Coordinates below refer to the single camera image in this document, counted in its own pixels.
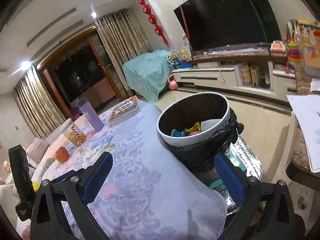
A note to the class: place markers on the colourful children's book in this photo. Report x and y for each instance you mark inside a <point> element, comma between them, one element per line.
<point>123,108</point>

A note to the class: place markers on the white paper sheet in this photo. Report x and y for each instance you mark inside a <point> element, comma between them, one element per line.
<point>307,125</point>

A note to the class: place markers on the glass sliding door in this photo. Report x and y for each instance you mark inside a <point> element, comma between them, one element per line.
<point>80,75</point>

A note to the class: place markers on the blue wrapper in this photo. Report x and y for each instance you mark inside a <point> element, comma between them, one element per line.
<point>178,133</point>

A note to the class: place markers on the red hanging heart decoration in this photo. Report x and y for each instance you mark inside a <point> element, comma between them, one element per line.
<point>152,20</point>

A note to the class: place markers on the red apple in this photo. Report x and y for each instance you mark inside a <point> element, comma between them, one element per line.
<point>62,155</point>

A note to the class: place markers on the black television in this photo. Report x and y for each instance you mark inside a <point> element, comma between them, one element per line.
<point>225,17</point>

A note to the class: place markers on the floral sofa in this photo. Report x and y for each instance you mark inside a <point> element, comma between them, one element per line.
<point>47,165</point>

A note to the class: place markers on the beige patterned curtain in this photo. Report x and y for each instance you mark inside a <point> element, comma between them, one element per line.
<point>37,100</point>
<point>120,35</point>

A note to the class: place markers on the teal covered furniture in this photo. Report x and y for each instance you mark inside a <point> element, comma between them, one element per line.
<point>145,75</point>

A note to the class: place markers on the ceiling spotlight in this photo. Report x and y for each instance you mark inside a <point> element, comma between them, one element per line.
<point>93,14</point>
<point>25,65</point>

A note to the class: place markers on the yellow snack wrapper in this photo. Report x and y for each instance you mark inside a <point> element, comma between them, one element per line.
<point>193,128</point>

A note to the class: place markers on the purple thermos bottle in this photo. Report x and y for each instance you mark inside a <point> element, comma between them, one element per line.
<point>91,115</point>

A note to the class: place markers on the stacked yellow containers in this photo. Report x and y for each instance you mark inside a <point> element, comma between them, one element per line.
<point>245,76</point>

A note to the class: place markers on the yellow wooden rack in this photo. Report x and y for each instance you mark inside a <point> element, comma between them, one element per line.
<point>255,76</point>

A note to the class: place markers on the ferris wheel toy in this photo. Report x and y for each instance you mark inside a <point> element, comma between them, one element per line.
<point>173,58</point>

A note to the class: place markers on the white trash bin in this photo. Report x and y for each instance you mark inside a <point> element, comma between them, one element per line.
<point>190,115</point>

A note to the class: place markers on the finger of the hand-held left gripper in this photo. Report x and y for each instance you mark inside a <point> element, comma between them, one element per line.
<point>63,177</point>

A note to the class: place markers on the yellow picture box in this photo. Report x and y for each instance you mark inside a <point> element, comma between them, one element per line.
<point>310,47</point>

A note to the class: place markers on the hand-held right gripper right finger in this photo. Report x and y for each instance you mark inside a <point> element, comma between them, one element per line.
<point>228,177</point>

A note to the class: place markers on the blue toy base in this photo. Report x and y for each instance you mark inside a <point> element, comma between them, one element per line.
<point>186,65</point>

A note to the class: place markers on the white television cabinet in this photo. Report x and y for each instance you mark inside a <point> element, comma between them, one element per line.
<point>200,76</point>

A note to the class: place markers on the silver foil mat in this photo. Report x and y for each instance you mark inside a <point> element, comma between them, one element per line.
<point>250,167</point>

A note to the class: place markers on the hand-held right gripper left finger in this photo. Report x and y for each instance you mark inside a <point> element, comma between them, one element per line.
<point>98,177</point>

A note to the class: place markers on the pink kettlebell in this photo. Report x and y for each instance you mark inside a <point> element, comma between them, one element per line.
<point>173,83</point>

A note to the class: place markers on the striped pink pillow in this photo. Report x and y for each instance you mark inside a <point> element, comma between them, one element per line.
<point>37,150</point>

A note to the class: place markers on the toy cash register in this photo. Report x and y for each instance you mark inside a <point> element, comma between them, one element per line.
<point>278,47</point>

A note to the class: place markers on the clear plastic snack jar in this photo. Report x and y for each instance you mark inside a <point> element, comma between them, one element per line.
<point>75,135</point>

